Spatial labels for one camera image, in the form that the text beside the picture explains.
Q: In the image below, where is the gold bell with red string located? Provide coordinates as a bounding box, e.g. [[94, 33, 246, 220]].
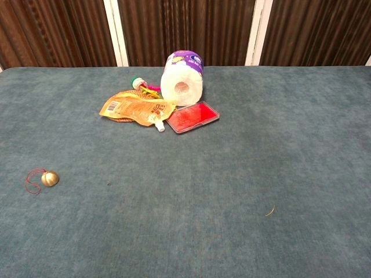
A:
[[25, 168, 60, 195]]

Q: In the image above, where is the red ink pad case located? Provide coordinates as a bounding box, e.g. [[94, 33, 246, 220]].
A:
[[166, 100, 220, 136]]

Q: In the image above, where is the blue-grey table cloth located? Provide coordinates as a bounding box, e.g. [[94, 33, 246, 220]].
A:
[[0, 66, 371, 278]]

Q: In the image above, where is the orange spout pouch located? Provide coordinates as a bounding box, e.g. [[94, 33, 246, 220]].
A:
[[99, 96, 176, 133]]

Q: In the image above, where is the toilet paper roll purple wrapper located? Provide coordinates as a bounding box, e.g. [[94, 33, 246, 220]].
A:
[[160, 49, 205, 107]]

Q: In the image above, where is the feathered shuttlecock toy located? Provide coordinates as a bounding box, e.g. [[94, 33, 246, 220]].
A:
[[129, 76, 162, 95]]

